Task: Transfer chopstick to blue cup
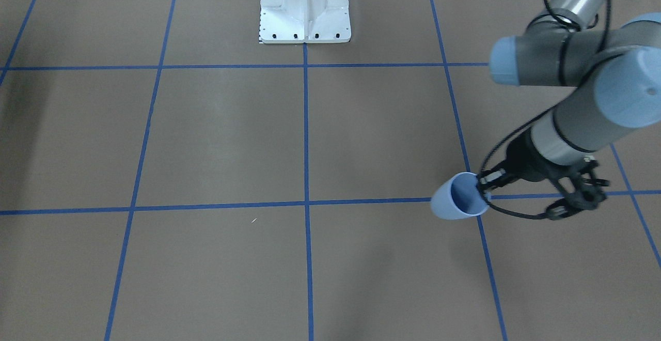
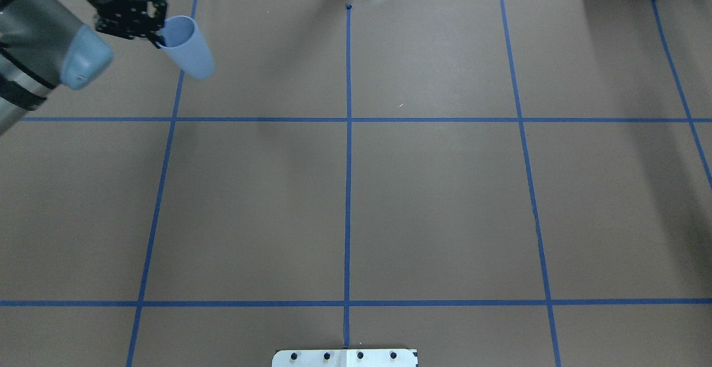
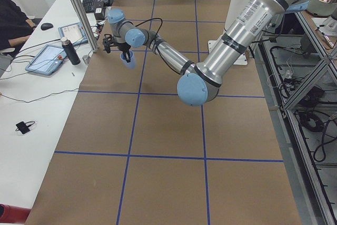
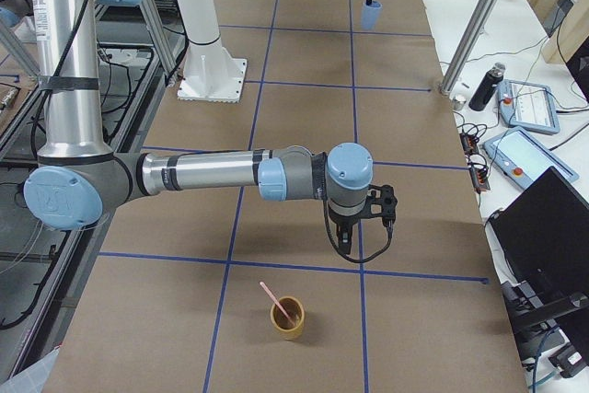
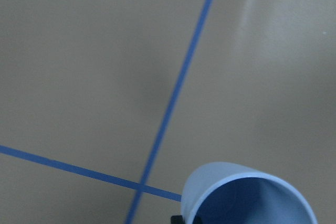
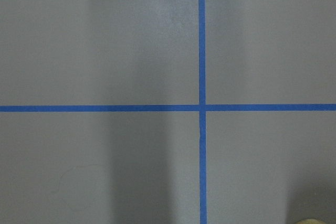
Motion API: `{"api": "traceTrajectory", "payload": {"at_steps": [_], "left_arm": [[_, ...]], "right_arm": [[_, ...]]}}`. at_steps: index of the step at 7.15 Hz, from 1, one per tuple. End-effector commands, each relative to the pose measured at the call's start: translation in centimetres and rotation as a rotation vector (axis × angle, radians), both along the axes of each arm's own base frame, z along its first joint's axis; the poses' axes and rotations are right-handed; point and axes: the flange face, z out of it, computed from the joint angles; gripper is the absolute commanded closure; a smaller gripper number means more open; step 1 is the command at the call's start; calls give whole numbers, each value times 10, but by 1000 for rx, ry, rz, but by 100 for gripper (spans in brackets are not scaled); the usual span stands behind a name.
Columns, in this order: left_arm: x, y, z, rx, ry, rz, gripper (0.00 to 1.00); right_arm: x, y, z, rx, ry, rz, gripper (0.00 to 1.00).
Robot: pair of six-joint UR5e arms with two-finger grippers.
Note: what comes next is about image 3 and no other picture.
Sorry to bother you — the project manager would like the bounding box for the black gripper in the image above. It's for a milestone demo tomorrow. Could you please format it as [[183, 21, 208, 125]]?
[[120, 43, 131, 62]]

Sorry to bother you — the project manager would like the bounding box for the black power adapter box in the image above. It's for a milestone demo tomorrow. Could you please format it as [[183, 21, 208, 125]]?
[[94, 7, 105, 21]]

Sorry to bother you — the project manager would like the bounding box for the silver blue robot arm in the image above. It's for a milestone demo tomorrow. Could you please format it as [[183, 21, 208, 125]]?
[[103, 0, 309, 106]]

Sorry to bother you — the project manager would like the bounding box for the black cable on desk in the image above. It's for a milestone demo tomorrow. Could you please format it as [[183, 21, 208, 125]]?
[[0, 87, 80, 103]]

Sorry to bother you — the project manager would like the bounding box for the black water bottle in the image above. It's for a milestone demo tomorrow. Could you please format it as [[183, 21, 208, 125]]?
[[61, 37, 81, 65]]

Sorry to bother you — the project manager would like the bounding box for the black computer mouse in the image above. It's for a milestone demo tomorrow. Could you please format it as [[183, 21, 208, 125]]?
[[41, 23, 54, 31]]

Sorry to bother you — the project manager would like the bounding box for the black keyboard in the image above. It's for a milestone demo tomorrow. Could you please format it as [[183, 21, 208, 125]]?
[[82, 0, 96, 13]]

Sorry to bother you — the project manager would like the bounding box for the blue framed tablet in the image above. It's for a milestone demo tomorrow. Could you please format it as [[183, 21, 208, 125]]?
[[58, 22, 88, 46]]

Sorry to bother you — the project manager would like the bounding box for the steel bowl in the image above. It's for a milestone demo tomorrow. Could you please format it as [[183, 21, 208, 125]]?
[[306, 0, 336, 17]]

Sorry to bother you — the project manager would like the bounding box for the person in black shirt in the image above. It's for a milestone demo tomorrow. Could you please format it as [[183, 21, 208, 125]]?
[[1, 0, 36, 57]]

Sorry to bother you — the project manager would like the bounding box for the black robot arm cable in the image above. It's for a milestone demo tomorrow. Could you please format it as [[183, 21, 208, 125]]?
[[133, 17, 182, 74]]

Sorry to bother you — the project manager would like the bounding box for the aluminium frame post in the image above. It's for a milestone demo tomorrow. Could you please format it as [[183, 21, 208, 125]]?
[[70, 0, 98, 53]]

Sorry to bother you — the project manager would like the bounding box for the small black device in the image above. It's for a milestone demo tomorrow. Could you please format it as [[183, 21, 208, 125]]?
[[15, 121, 35, 134]]

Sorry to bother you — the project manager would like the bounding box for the blue plastic cup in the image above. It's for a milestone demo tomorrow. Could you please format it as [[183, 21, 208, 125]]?
[[120, 50, 136, 69]]

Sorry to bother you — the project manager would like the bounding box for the blue teach pendant tablet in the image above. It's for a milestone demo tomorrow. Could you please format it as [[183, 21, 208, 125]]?
[[25, 45, 66, 76]]

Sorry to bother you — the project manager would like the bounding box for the brown paper table cover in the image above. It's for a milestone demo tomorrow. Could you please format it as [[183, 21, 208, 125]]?
[[25, 0, 303, 225]]

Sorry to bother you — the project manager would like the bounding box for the aluminium frame rack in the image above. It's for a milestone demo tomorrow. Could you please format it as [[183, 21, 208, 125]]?
[[255, 9, 336, 224]]

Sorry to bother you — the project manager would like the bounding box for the red object at corner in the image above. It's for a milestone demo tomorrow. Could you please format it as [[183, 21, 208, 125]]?
[[1, 204, 31, 224]]

